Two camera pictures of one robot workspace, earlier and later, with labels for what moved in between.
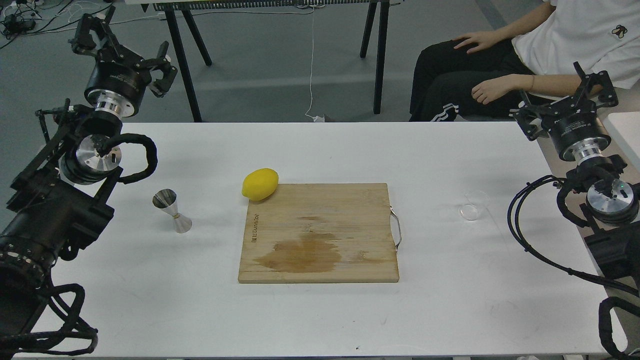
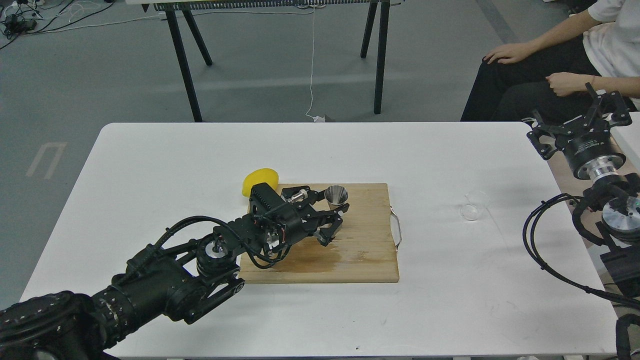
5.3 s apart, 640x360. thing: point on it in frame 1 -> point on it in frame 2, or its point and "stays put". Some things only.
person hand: [484, 39] -> [512, 52]
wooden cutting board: [312, 233] stays put
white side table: [624, 127] stays put
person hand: [486, 91] -> [564, 83]
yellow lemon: [259, 184] stays put
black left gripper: [118, 81] -> [281, 224]
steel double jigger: [165, 199] -> [336, 195]
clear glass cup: [476, 200] stays put
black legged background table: [178, 11] stays put
